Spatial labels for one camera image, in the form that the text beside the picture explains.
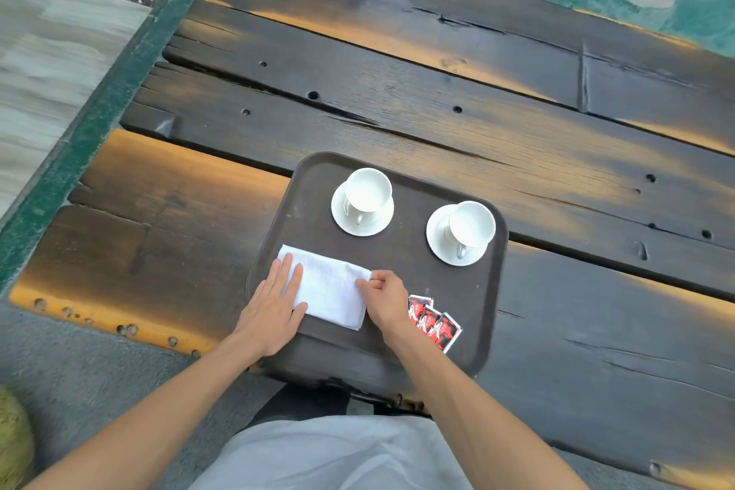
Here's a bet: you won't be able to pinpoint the person's left hand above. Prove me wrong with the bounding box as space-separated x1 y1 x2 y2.
229 253 310 362

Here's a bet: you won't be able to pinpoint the dark brown serving tray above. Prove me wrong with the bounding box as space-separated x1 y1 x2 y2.
246 151 510 379

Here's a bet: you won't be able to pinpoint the person's white shirt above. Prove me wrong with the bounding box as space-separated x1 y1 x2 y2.
188 414 475 490

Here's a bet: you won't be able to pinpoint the white cloth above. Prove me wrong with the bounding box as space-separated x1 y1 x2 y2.
277 244 373 331

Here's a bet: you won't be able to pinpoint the person's right forearm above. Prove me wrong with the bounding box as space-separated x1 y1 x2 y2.
380 321 590 490

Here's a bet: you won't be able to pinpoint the white ceramic saucer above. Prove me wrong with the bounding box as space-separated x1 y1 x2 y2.
426 204 489 268
331 181 396 237

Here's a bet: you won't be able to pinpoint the person's right hand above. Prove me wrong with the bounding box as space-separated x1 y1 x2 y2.
356 269 412 339

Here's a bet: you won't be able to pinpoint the red and white sachet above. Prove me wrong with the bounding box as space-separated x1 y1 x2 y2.
407 294 435 325
416 304 446 336
430 312 464 355

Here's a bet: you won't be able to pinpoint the person's dark trousers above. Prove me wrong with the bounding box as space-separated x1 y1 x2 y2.
247 383 352 431

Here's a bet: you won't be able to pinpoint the white ceramic cup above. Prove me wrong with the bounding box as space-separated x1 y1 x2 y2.
447 201 497 261
344 167 394 227

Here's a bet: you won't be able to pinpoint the person's left forearm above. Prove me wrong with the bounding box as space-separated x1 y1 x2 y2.
22 332 274 490

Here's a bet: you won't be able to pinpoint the green round fruit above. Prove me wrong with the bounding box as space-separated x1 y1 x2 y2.
0 384 36 490

